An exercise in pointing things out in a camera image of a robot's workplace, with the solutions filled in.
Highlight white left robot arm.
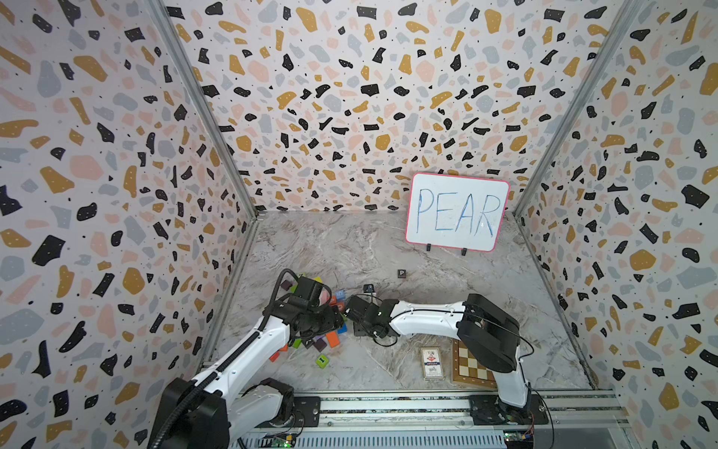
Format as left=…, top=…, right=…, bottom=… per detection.
left=148, top=269, right=344, bottom=448

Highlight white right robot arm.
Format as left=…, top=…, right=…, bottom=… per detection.
left=344, top=294, right=529, bottom=410

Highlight green I letter block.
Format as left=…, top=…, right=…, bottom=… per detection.
left=315, top=355, right=329, bottom=369

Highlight long orange block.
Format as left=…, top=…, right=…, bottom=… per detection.
left=325, top=331, right=340, bottom=348

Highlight playing card box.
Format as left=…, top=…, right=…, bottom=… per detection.
left=420, top=347, right=444, bottom=380

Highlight wooden chessboard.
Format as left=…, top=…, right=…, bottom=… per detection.
left=451, top=340, right=497, bottom=390

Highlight pink framed whiteboard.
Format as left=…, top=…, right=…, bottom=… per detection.
left=405, top=173, right=510, bottom=253

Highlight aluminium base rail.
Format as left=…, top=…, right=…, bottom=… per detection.
left=238, top=390, right=638, bottom=448

